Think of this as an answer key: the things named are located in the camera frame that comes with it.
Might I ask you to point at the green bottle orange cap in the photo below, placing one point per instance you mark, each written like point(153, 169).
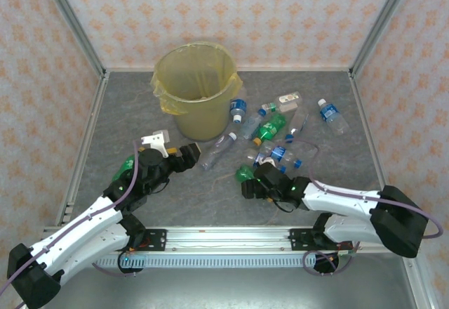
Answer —
point(270, 128)
point(243, 173)

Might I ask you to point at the purple label bottle white cap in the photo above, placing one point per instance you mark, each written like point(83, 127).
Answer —
point(217, 151)

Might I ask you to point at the green plastic bottle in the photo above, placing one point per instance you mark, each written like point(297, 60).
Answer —
point(125, 170)

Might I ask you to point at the crushed clear plastic bottle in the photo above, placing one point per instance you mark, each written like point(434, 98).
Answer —
point(250, 155)

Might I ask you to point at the blue label bottle white cap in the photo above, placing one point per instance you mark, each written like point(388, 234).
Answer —
point(238, 107)
point(331, 114)

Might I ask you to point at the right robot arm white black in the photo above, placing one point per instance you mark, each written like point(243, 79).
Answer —
point(343, 200)

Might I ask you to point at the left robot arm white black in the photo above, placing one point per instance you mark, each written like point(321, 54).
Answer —
point(80, 228)

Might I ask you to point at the mesh waste bin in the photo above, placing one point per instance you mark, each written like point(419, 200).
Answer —
point(200, 126)

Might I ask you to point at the yellow plastic bin liner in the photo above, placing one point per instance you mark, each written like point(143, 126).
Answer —
point(196, 70)

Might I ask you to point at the grey metal base panel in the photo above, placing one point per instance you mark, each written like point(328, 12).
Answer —
point(224, 288)

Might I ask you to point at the aluminium side rail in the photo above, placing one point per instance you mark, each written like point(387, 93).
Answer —
point(83, 147)
point(369, 130)

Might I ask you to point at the thin aluminium wall strip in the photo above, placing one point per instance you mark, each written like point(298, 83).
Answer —
point(298, 69)

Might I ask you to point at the aluminium corner post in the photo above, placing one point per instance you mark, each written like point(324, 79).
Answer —
point(72, 21)
point(380, 21)

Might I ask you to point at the aluminium frame bar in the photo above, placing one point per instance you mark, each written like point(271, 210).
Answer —
point(417, 284)

